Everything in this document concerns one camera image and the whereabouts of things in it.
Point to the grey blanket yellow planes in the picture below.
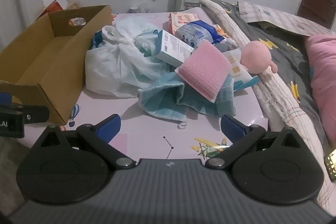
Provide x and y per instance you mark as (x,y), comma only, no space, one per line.
(283,56)

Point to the pink pillow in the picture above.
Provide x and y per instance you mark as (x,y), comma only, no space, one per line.
(324,69)

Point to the white plastic bag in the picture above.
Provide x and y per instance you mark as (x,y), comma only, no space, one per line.
(110,66)

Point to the yellow dotted object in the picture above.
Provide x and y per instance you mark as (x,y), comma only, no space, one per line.
(331,165)

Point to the pale checked sheet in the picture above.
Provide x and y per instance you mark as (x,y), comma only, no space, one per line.
(275,14)

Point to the orange striped knotted cloth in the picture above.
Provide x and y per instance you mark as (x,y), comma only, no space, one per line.
(221,32)

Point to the pink plush toy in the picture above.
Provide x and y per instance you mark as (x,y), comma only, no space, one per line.
(256,56)

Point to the brown cardboard box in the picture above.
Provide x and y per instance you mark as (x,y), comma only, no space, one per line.
(39,56)

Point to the red snack bag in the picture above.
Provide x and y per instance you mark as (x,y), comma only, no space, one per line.
(53,7)

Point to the pink sponge cloth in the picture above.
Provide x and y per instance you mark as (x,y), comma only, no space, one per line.
(202,69)

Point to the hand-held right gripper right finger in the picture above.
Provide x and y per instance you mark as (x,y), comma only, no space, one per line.
(232,128)

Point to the white teal carton box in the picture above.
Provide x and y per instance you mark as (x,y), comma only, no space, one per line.
(170,48)

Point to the orange white snack packet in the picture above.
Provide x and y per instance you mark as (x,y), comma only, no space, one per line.
(181,19)

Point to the clear plastic bag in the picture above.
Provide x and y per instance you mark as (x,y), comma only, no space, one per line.
(140,8)

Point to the blue wipes packet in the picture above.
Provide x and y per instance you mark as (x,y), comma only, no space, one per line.
(194,32)

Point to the white water dispenser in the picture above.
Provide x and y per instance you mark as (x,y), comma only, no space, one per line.
(187,1)

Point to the white plaid blanket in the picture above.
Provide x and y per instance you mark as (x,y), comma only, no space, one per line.
(275,98)

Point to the white tissue packet yellow print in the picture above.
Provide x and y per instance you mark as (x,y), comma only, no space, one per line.
(237,69)

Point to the small grey cloth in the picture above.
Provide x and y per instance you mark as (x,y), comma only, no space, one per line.
(227,45)

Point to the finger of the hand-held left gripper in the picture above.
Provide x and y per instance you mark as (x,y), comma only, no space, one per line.
(36,114)
(4,98)

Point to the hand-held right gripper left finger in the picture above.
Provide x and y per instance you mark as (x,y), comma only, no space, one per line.
(109,127)

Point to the blue checked towel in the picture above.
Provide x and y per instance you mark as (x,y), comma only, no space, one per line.
(162,100)

